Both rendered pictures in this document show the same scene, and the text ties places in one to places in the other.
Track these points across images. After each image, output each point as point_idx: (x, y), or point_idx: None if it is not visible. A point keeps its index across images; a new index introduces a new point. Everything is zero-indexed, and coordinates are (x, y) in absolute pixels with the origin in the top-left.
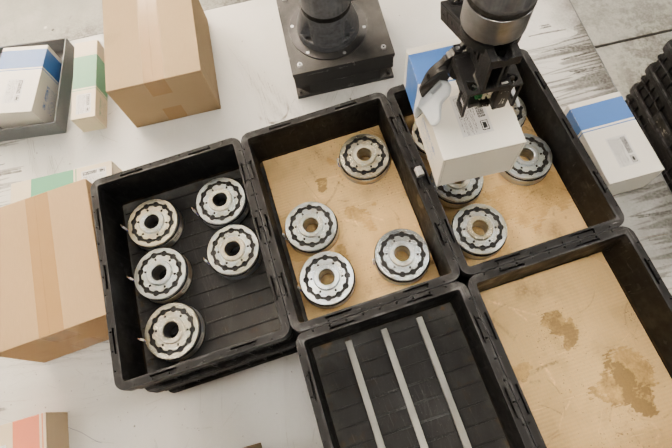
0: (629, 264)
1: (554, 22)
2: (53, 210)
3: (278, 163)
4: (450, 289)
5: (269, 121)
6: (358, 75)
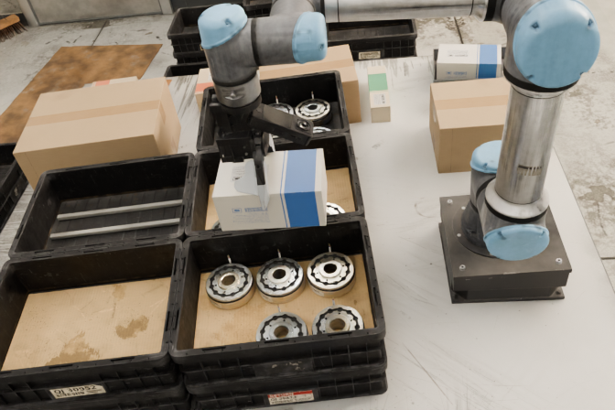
0: None
1: None
2: (339, 69)
3: (342, 176)
4: (179, 228)
5: (417, 203)
6: (447, 262)
